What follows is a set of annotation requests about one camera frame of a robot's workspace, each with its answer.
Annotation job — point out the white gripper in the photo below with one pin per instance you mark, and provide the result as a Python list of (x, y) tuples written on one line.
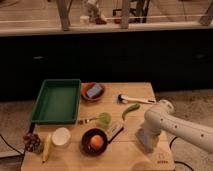
[(154, 131)]

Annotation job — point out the grey blue towel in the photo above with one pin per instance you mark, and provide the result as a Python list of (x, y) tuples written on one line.
[(148, 140)]

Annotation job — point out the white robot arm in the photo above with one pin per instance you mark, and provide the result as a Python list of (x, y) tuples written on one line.
[(160, 117)]

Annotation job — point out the white paper cup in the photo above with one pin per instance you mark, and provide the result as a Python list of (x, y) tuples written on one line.
[(61, 137)]

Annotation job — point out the green chili pepper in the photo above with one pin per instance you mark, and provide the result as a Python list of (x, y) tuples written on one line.
[(130, 109)]

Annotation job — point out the orange fruit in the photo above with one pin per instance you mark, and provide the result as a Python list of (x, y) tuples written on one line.
[(96, 142)]

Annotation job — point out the blue sponge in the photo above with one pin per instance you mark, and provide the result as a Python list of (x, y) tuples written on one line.
[(94, 90)]

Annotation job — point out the black frying pan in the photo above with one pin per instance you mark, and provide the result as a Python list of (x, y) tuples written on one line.
[(85, 141)]

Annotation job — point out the orange bowl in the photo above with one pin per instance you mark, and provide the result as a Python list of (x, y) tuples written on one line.
[(88, 86)]

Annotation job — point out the green plastic tray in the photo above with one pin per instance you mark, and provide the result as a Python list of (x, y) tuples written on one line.
[(57, 102)]

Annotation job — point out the yellow banana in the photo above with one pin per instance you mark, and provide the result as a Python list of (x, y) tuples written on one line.
[(46, 149)]

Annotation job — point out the bunch of dark grapes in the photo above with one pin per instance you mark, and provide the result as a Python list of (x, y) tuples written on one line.
[(31, 142)]

